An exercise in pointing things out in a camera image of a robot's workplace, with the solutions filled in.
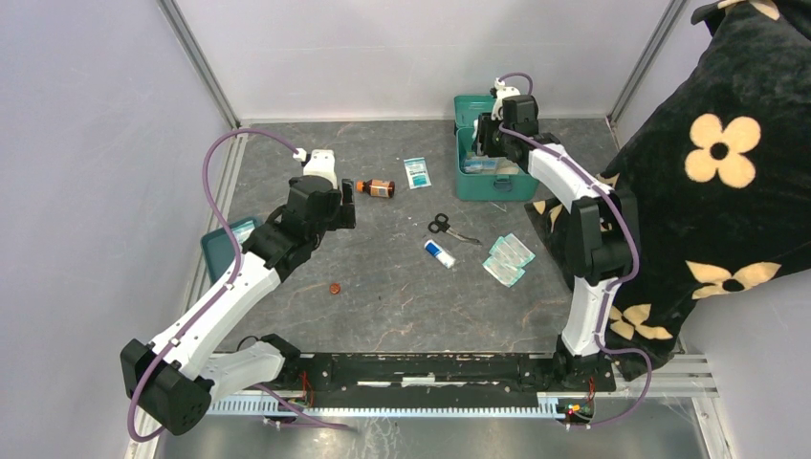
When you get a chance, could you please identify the brown medicine bottle orange cap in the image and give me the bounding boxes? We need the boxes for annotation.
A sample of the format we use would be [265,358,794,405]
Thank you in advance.
[355,179,396,199]

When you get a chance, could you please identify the blue cotton swab packet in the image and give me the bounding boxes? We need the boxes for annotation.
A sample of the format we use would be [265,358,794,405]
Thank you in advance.
[489,158,522,175]

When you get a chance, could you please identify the small teal wipe sachet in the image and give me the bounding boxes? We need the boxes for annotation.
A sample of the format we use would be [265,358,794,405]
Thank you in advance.
[404,157,431,189]

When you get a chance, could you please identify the white blue ointment tube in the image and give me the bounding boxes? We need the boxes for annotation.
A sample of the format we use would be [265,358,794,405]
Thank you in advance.
[424,239,456,269]

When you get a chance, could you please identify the black handled scissors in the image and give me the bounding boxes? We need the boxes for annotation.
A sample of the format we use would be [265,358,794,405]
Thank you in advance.
[427,212,481,246]

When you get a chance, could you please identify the teal plastic tray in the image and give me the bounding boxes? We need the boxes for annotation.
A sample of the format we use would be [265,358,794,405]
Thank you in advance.
[200,216,262,283]

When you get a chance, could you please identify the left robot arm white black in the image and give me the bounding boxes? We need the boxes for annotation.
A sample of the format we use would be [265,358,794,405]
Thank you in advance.
[120,176,356,435]

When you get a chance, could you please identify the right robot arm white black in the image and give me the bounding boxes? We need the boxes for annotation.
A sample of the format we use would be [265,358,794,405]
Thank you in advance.
[474,88,640,390]

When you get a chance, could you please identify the green medicine kit box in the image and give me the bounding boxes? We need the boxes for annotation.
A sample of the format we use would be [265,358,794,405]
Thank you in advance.
[453,95,539,202]

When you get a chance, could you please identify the teal bandage strips stack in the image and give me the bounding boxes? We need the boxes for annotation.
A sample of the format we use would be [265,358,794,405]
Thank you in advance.
[482,233,536,288]

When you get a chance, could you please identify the black floral cloth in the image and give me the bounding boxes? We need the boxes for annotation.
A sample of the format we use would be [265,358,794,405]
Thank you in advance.
[525,0,811,382]

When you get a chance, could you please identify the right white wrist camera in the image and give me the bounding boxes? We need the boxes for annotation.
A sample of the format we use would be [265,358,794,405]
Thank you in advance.
[491,78,521,120]

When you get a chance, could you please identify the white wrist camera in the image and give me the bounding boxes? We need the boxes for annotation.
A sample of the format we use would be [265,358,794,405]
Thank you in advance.
[491,78,521,120]
[293,148,339,189]

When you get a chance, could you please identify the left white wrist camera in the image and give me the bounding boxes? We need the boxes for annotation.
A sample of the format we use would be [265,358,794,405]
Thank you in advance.
[293,148,339,189]

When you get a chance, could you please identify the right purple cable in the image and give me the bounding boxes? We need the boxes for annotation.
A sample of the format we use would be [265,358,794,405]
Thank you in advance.
[496,72,654,426]

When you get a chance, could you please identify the purple cable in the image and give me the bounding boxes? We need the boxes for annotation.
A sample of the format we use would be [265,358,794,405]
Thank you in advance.
[126,128,309,444]
[496,72,654,426]

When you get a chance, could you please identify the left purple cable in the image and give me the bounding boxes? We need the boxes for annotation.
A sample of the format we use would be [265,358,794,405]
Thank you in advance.
[126,128,309,444]

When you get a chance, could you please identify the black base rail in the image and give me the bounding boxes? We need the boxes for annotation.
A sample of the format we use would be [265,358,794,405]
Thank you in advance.
[265,353,617,409]

